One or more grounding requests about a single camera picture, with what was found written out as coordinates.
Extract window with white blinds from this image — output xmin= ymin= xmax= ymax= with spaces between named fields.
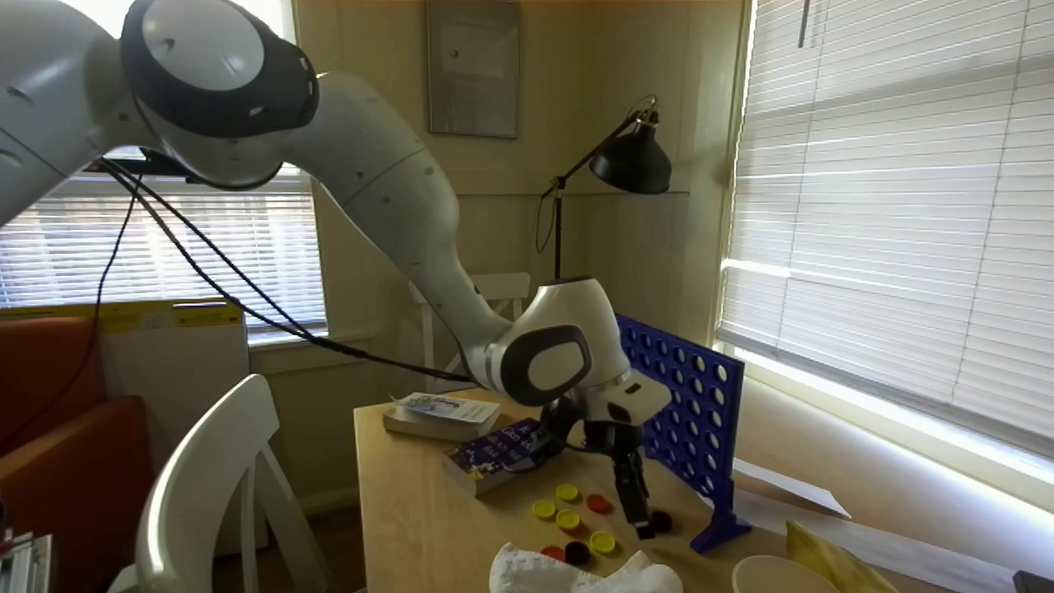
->
xmin=715 ymin=0 xmax=1054 ymax=460
xmin=0 ymin=0 xmax=329 ymax=337

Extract blue game grid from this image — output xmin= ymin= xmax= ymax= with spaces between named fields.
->
xmin=615 ymin=314 xmax=753 ymax=555

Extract purple book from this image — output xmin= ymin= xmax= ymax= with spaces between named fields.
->
xmin=442 ymin=417 xmax=556 ymax=498

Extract white crumpled cloth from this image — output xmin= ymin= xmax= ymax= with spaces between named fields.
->
xmin=489 ymin=542 xmax=684 ymax=593

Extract white board with yellow tape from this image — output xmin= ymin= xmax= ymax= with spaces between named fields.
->
xmin=0 ymin=297 xmax=270 ymax=554

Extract beige bowl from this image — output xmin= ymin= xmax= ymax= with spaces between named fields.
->
xmin=731 ymin=554 xmax=842 ymax=593

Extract white wooden chair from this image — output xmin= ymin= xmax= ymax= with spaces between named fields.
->
xmin=408 ymin=272 xmax=533 ymax=395
xmin=107 ymin=373 xmax=332 ymax=593

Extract black floor lamp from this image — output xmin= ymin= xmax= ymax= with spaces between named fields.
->
xmin=534 ymin=95 xmax=673 ymax=282

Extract framed picture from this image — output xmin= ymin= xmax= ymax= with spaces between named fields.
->
xmin=425 ymin=0 xmax=521 ymax=139

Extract white paper sheet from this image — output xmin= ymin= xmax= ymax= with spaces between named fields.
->
xmin=732 ymin=458 xmax=852 ymax=519

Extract white book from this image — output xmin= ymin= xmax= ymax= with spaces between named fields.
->
xmin=382 ymin=392 xmax=501 ymax=444

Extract yellow bag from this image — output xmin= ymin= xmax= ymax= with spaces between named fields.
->
xmin=785 ymin=520 xmax=900 ymax=593

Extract orange armchair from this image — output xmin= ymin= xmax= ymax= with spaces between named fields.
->
xmin=0 ymin=316 xmax=155 ymax=593

